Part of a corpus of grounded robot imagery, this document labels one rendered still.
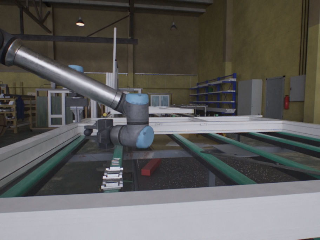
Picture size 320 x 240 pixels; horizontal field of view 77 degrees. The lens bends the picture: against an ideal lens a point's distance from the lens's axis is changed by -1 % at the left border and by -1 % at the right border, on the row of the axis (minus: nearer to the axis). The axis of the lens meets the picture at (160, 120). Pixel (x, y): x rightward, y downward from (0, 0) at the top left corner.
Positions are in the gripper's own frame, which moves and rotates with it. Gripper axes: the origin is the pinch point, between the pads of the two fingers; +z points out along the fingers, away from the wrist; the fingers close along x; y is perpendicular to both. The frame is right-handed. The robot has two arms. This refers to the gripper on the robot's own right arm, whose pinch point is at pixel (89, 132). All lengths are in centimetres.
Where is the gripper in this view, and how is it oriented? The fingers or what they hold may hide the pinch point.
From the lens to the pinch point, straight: 102.9
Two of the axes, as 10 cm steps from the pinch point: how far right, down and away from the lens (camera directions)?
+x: -0.1, -10.0, -0.9
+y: 4.9, -0.8, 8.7
